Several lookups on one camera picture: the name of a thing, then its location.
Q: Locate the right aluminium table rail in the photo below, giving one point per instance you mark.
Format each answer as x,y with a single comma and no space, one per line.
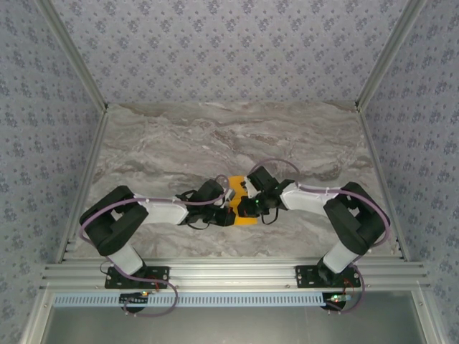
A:
381,179

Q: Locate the long aluminium mounting beam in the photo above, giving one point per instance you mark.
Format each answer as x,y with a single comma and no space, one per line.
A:
233,276

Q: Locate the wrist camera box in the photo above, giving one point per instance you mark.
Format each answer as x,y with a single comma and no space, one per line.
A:
261,177
212,191

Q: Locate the aluminium frame post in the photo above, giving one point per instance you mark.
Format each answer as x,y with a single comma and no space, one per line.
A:
75,53
387,53

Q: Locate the aluminium panel bar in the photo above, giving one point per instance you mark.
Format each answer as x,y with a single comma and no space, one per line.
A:
428,319
37,319

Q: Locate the right aluminium panel bar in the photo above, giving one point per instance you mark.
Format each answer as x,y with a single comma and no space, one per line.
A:
428,319

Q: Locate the right aluminium frame post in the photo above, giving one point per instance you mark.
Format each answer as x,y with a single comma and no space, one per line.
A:
387,53

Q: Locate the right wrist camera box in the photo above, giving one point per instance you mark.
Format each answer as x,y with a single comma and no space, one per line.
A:
261,177

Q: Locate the left aluminium panel bar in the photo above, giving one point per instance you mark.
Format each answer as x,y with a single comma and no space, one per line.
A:
37,319

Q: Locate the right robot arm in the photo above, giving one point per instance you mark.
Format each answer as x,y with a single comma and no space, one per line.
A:
358,222

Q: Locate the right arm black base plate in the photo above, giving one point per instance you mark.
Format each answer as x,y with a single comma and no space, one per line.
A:
305,277

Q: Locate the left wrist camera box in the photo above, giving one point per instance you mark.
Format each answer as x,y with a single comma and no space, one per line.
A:
212,191

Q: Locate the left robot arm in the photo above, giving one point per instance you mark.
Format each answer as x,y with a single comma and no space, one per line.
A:
107,222

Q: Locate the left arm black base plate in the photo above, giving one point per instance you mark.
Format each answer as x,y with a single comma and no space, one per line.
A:
157,279

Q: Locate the grey metal panel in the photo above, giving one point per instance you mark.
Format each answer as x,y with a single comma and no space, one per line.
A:
233,326

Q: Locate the aluminium table rail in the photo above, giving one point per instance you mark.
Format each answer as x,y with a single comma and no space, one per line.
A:
381,179
86,179

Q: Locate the orange paper sheet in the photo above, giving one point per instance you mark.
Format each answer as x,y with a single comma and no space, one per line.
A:
237,186

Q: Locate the left aluminium frame post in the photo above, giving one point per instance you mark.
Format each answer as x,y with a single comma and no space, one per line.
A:
75,53

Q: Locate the left aluminium table rail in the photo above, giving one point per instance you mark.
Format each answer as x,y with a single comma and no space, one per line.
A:
86,179

